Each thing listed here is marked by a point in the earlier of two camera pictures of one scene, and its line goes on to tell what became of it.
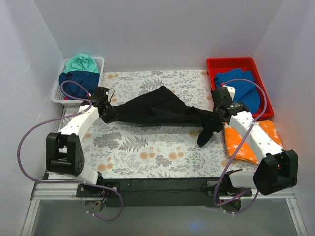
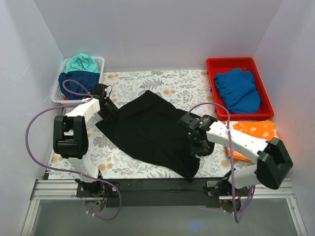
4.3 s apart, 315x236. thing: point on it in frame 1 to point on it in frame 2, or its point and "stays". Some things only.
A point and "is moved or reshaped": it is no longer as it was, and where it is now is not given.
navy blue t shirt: [88, 80] stays
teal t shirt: [81, 62] stays
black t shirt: [160, 106] is moved or reshaped
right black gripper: [219, 114] to [197, 146]
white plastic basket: [57, 96] stays
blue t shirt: [244, 83] stays
